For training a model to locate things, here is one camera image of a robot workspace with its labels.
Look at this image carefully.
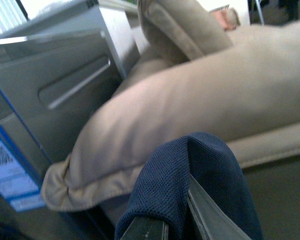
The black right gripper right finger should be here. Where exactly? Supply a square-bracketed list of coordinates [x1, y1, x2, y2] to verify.
[187, 175, 250, 240]

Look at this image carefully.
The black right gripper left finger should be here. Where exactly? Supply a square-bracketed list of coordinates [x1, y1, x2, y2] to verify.
[120, 217, 169, 240]

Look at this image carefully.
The dark blue garment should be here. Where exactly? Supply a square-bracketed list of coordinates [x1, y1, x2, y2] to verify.
[114, 131, 265, 240]

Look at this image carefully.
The grey front-load washing machine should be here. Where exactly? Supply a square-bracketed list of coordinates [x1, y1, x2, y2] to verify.
[0, 0, 139, 240]

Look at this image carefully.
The brown couch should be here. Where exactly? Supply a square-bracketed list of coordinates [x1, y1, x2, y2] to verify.
[195, 121, 300, 240]

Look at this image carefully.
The blue white energy label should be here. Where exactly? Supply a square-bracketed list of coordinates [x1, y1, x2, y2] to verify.
[0, 124, 46, 213]

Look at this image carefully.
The beige couch cushion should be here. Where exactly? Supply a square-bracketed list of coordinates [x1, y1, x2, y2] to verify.
[41, 20, 300, 212]

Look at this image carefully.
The beige back pillow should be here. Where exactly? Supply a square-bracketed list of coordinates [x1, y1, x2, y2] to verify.
[137, 0, 241, 65]

